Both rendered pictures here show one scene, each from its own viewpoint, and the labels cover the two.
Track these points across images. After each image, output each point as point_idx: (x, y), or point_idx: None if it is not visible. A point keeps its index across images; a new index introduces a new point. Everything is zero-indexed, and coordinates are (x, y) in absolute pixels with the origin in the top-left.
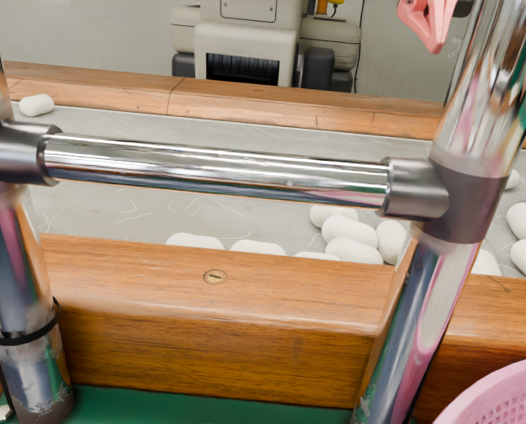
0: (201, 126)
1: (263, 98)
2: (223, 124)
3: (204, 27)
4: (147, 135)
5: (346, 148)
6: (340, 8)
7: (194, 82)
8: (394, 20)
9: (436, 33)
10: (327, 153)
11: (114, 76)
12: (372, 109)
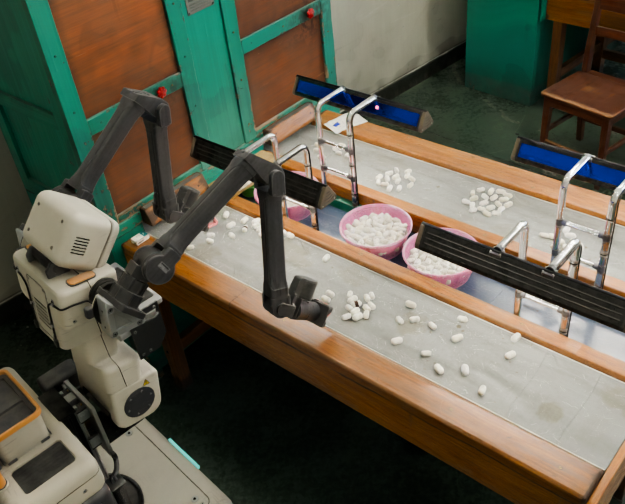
0: (249, 280)
1: (223, 276)
2: (241, 280)
3: (151, 366)
4: None
5: (222, 259)
6: None
7: (231, 296)
8: None
9: (217, 220)
10: (231, 258)
11: (256, 306)
12: (197, 262)
